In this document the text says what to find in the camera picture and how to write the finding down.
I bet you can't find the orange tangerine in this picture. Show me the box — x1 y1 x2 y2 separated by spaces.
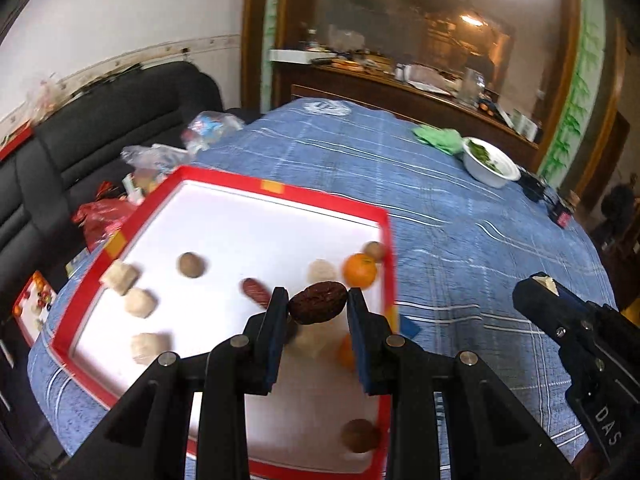
342 252 378 289
335 334 356 372

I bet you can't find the dark red date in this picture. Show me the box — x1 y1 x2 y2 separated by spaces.
241 278 271 309

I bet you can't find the brown longan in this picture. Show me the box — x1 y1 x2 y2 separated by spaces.
178 252 206 278

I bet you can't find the dark brown round fruit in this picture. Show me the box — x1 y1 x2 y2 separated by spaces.
341 418 381 454

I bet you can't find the white cake piece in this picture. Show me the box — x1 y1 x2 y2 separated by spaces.
125 287 157 318

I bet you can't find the small white cube cake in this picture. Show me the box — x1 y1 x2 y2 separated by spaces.
533 275 560 296

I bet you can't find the beige cylinder cake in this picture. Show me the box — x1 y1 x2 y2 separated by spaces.
100 259 140 296

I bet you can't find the red white tray box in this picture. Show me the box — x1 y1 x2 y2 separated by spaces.
52 166 392 479

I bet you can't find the blue plaid tablecloth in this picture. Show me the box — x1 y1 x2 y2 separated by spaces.
27 99 615 479

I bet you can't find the dark jar pink label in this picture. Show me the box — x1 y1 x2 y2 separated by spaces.
548 190 580 229

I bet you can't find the black electronic device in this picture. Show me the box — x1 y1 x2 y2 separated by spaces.
518 168 548 203

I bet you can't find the white bowl with greens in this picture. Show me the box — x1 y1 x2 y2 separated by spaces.
462 136 521 188

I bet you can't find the red plastic bag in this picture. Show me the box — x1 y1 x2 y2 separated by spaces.
72 181 137 252

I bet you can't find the green cloth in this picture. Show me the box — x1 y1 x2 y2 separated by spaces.
412 125 463 156

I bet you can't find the clear plastic bag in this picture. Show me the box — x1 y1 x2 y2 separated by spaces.
120 144 193 174

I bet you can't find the black sofa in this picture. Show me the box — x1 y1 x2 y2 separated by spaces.
0 62 226 315

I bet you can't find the wooden sideboard cabinet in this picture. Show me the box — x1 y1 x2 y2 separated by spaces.
241 0 580 170

